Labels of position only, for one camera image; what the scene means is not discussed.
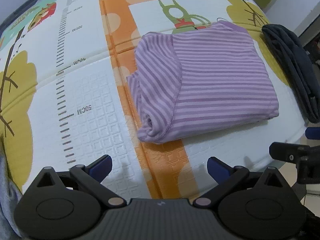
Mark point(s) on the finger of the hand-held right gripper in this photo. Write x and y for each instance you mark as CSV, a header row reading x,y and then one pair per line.
x,y
313,133
287,151

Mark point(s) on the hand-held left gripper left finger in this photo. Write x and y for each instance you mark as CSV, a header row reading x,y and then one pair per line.
x,y
100,166

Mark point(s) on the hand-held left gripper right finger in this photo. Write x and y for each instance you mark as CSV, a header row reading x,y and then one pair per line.
x,y
218,167

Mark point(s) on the purple striped shirt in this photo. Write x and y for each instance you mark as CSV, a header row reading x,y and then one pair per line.
x,y
212,80

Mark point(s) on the folded navy garment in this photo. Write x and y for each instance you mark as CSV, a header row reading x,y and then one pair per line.
x,y
292,62

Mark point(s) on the printed animal play mat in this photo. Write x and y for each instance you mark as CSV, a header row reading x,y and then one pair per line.
x,y
87,92

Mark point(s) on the grey cloth garment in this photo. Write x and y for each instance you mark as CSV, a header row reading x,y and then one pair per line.
x,y
7,192

